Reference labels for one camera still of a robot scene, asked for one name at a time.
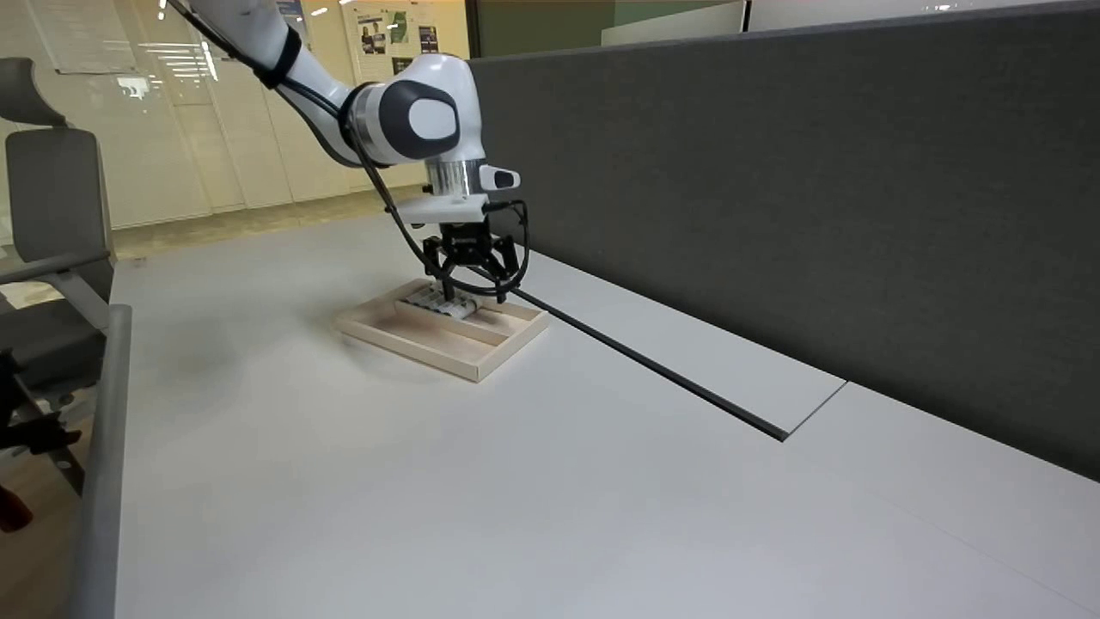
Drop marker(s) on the grey desk cable cover panel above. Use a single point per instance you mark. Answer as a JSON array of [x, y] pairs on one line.
[[762, 386]]

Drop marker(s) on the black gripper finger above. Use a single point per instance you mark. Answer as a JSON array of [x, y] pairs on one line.
[[503, 261], [436, 267]]

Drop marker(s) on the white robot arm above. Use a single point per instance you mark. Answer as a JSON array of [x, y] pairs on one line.
[[416, 135]]

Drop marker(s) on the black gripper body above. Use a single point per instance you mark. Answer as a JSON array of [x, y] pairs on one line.
[[465, 240]]

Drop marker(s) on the grey office chair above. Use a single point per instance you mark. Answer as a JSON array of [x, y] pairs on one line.
[[63, 238]]

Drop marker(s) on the grey fabric partition wall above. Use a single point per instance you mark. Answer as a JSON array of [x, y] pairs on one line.
[[911, 203]]

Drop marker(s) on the wooden compartment tray box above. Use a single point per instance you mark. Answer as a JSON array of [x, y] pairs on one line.
[[409, 324]]

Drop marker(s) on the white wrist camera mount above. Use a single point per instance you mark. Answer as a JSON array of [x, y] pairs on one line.
[[458, 191]]

